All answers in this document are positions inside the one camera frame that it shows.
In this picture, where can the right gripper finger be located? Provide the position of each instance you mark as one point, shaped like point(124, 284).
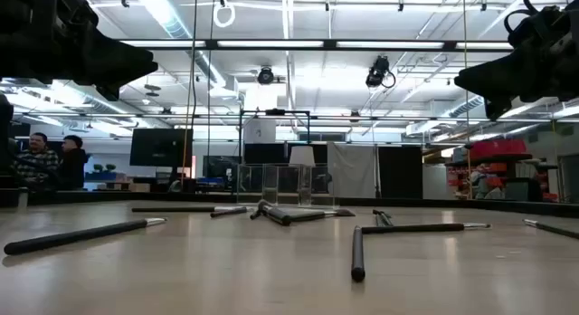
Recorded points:
point(493, 79)
point(497, 107)

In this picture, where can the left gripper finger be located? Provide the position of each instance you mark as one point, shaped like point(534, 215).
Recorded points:
point(122, 63)
point(110, 91)

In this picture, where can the thin black makeup brush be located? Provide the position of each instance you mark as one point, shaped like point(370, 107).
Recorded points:
point(172, 209)

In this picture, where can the long black makeup brush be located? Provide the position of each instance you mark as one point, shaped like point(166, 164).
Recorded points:
point(68, 237)

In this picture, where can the dark bristle makeup brush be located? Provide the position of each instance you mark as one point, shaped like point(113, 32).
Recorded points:
point(377, 220)

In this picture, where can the clear acrylic organiser box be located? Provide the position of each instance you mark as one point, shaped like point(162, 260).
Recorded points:
point(271, 184)

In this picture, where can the fan bristle makeup brush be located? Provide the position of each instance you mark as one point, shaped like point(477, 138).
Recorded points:
point(312, 216)

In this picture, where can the red storage bins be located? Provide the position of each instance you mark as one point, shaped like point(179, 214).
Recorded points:
point(497, 149)

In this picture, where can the black storage shelf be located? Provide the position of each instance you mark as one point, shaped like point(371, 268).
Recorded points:
point(511, 157)

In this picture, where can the green potted plant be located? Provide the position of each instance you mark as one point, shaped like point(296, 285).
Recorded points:
point(111, 167)
point(97, 167)

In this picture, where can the person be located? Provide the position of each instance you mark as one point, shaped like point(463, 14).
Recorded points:
point(73, 165)
point(36, 163)

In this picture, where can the blue planter box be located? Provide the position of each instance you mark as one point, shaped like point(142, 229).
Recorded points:
point(104, 176)

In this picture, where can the cardboard box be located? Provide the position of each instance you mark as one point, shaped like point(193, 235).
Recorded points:
point(138, 187)

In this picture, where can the black partition panel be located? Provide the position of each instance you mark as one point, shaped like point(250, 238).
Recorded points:
point(400, 172)

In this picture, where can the small grey cylinder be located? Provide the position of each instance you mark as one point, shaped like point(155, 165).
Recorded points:
point(22, 199)

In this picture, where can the round black ceiling fixture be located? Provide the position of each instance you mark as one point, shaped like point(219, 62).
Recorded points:
point(265, 76)

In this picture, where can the white board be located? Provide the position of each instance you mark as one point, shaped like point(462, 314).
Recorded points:
point(260, 130)

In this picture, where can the grey hanging cloth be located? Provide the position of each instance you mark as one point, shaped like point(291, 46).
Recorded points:
point(352, 170)

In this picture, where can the black display panel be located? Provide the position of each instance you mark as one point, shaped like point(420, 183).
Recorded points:
point(264, 153)

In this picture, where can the black overhead light bar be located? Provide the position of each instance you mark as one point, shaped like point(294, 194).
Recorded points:
point(330, 44)

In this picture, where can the white lamp shade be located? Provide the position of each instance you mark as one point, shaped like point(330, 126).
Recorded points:
point(302, 156)

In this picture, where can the black wall screen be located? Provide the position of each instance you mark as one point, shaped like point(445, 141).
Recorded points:
point(160, 147)

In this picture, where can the black table frame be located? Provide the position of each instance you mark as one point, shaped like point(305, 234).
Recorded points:
point(90, 197)

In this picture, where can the black overhead camera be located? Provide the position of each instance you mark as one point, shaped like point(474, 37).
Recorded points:
point(377, 73)

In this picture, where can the black metal frame stand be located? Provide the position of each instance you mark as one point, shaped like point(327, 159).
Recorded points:
point(274, 111)

